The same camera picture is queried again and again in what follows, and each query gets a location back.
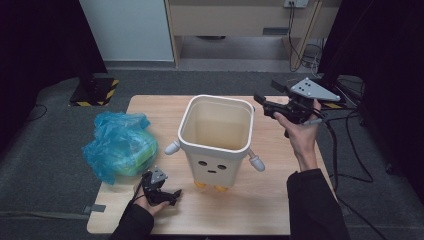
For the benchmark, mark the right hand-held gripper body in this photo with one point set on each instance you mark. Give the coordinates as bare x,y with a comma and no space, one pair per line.
300,110

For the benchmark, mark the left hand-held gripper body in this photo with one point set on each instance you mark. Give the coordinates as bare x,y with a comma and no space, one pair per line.
155,190

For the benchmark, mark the white trash bin with face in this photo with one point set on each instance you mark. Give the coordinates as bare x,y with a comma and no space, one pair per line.
213,166

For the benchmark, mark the blue plastic trash bag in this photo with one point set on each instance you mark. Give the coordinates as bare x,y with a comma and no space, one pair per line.
110,146

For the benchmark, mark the person's left hand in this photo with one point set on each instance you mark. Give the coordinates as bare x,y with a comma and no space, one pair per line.
150,209

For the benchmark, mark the person's right hand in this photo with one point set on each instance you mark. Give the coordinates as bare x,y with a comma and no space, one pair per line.
303,136

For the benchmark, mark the green crumpled wrapper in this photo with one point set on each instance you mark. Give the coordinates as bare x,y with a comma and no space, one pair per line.
145,155

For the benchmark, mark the grey tape strip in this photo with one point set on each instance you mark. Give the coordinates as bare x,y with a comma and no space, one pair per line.
96,208

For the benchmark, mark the light wooden desk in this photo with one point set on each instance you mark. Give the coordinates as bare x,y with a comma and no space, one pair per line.
233,16

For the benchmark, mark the white power outlet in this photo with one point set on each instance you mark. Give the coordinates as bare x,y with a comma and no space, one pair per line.
296,3

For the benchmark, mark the dark curtain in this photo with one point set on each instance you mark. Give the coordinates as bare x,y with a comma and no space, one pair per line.
386,66
36,50

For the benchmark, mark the white cabinet panel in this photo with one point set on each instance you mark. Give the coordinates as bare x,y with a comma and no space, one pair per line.
130,30

